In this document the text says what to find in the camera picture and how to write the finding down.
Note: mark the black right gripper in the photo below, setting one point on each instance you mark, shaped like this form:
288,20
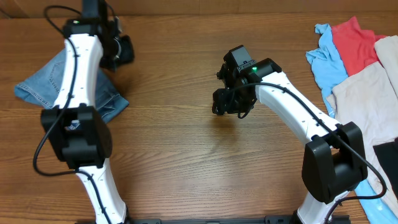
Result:
221,104

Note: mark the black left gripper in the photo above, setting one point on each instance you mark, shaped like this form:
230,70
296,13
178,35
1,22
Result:
127,55

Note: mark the blue denim jeans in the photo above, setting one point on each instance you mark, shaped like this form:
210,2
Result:
42,88

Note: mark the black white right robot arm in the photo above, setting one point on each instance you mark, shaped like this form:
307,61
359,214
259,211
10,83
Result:
332,162

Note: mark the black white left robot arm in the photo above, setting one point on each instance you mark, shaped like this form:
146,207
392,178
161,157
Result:
77,133

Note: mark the light blue t-shirt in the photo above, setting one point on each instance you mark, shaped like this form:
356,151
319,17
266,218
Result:
329,71

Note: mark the red t-shirt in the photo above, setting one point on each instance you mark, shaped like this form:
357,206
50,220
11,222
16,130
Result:
355,45

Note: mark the pale pink garment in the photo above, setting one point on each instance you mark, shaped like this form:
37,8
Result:
369,99

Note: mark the black garment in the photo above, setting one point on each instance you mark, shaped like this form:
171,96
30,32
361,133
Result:
387,156

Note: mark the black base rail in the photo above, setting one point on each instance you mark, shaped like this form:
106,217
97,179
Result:
211,221

